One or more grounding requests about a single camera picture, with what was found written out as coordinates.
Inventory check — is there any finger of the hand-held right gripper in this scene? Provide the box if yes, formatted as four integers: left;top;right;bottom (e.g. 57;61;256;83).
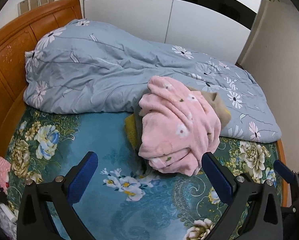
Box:
273;159;299;188

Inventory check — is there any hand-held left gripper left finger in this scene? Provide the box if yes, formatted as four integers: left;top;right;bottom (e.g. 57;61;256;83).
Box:
16;151;98;240

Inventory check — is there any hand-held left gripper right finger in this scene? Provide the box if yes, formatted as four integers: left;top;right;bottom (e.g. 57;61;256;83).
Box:
202;152;284;240

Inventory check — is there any pink floral fleece garment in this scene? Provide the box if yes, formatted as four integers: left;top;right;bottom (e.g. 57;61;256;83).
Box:
138;76;222;177

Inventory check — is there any teal floral bedsheet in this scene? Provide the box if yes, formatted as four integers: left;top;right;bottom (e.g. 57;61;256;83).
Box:
4;105;286;240

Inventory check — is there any yellow-green garment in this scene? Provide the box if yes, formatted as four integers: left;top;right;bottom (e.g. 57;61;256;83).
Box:
124;115;143;150

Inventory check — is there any beige garment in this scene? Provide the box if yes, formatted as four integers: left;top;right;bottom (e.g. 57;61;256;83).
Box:
187;86;232;128

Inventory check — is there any pink striped cloth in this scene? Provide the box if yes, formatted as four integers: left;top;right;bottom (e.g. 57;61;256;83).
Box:
0;156;11;194

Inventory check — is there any dark cloth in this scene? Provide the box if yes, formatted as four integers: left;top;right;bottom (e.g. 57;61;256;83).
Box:
0;187;9;205

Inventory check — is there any grey floral duvet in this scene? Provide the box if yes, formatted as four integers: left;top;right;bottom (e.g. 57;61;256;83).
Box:
23;19;282;144

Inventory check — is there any wooden headboard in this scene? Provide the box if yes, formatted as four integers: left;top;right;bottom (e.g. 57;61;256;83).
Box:
0;0;83;137

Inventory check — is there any white and black wardrobe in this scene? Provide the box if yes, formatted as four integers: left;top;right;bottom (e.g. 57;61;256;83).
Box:
83;0;266;65

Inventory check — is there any wooden bed frame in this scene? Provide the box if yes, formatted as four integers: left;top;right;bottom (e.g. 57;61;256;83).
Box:
276;140;290;208

